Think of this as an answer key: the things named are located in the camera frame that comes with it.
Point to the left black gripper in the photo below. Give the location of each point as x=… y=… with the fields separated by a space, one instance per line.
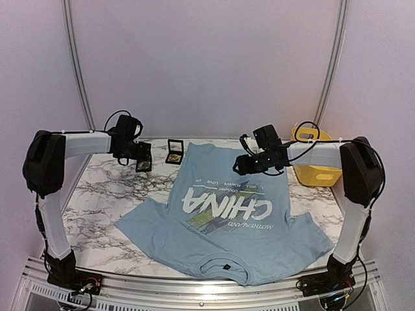
x=144 y=152

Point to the right aluminium wall post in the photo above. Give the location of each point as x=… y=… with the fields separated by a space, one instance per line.
x=338 y=41

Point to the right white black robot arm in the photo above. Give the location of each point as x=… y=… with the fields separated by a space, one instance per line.
x=364 y=180

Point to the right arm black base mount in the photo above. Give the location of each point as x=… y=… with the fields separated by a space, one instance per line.
x=322 y=283

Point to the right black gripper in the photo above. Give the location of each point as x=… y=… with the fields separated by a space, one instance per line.
x=244 y=168

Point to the black brooch box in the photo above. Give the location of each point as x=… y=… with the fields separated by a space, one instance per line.
x=176 y=151
x=144 y=164

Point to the aluminium front frame rail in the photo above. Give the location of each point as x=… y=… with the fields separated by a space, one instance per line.
x=132 y=292

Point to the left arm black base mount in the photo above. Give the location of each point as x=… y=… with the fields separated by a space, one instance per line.
x=84 y=282

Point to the aluminium wall post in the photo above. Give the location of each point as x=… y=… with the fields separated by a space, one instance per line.
x=76 y=64
x=338 y=41

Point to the light blue printed t-shirt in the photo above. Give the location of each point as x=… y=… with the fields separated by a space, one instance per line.
x=217 y=223

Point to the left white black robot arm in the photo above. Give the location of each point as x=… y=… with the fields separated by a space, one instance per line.
x=44 y=170

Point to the left aluminium wall post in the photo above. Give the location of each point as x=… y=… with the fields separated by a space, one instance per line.
x=76 y=64

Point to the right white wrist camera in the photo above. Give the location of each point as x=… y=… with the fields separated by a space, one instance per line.
x=249 y=145

